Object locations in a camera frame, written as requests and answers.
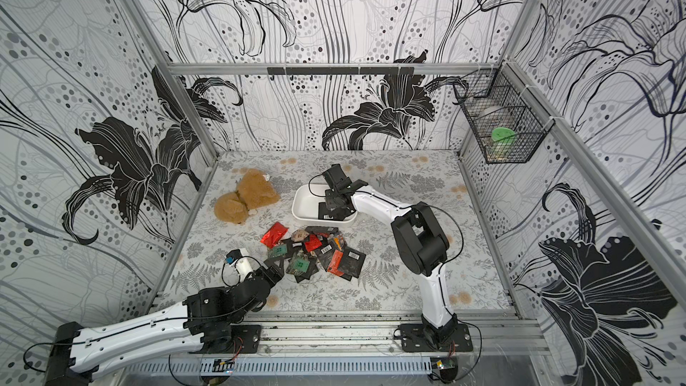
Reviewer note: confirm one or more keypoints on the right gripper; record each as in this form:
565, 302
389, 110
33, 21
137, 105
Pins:
332, 200

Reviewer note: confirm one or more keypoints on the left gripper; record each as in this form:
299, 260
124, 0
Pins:
274, 272

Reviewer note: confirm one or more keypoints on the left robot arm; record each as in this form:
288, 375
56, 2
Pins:
208, 322

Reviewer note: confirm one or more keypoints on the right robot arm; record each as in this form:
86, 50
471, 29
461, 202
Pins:
420, 240

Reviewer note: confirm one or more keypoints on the white storage box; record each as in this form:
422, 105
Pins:
305, 207

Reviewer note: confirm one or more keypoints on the green label tea bag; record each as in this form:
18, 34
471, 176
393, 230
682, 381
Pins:
280, 252
302, 267

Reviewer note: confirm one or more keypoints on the black barcode tea bag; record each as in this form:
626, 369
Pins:
352, 262

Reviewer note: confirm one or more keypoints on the shiny red foil tea bag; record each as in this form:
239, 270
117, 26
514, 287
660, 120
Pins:
274, 235

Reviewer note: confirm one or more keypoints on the brown teddy bear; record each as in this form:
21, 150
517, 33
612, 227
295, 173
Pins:
253, 191

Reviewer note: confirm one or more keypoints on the green lid in basket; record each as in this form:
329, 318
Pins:
503, 136

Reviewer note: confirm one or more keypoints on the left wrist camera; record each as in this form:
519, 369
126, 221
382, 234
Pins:
239, 259

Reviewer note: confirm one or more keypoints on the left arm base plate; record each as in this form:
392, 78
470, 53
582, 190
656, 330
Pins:
232, 339

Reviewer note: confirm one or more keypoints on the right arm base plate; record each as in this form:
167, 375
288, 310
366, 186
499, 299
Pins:
418, 338

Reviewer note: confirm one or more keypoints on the black wire basket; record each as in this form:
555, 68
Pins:
491, 98

